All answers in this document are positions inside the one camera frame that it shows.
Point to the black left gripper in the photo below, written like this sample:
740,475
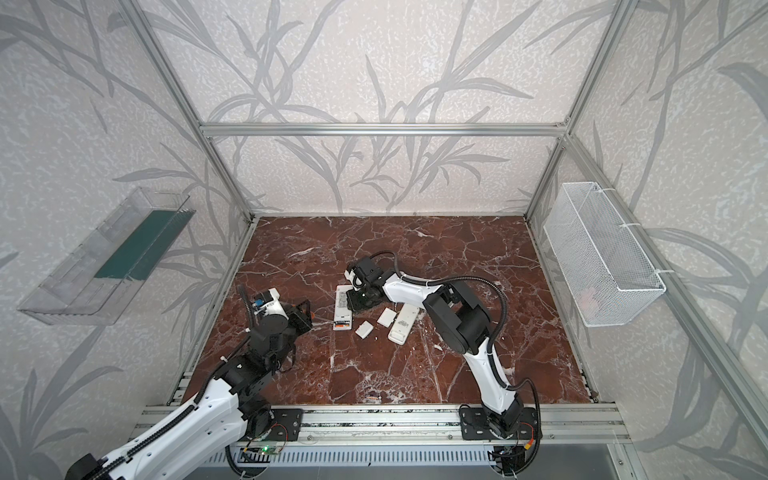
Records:
264,324

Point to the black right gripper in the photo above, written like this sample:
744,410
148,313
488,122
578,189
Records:
365,298

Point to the white battery cover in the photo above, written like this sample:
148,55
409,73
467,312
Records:
387,317
364,330

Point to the white remote with display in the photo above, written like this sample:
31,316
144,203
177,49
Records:
343,317

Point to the white remote being unloaded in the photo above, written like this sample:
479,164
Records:
403,324

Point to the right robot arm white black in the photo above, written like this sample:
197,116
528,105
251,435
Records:
459,317

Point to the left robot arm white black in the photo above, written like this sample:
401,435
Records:
227,407

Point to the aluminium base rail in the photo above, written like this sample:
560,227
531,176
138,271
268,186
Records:
439,424

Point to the small circuit board with wires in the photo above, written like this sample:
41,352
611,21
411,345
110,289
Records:
258,453

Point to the clear plastic wall tray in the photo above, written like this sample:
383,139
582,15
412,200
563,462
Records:
95,283

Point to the aluminium horizontal frame bar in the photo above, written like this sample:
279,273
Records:
383,129

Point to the white wire mesh basket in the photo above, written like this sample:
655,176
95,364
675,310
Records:
609,275

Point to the aluminium frame post left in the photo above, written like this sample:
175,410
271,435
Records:
137,21

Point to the aluminium frame post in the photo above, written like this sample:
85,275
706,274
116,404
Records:
619,20
137,21

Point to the aluminium frame post right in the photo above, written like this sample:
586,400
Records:
619,20

